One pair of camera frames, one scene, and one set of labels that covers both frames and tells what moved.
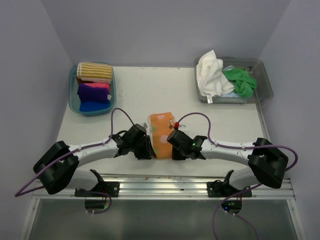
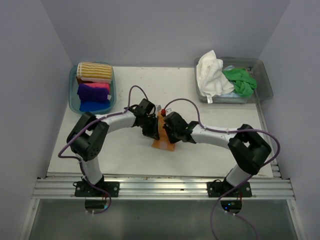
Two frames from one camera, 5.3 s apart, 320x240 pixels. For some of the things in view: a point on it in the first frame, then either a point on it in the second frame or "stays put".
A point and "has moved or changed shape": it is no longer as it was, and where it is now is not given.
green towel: x=244 y=84 stays put
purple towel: x=88 y=93 stays put
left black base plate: x=112 y=188 stays put
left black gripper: x=148 y=151 → x=153 y=132
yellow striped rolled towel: x=94 y=72 stays put
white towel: x=212 y=81 stays put
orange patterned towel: x=162 y=124 has moved or changed shape
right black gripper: x=175 y=156 → x=172 y=139
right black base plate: x=219 y=189 stays put
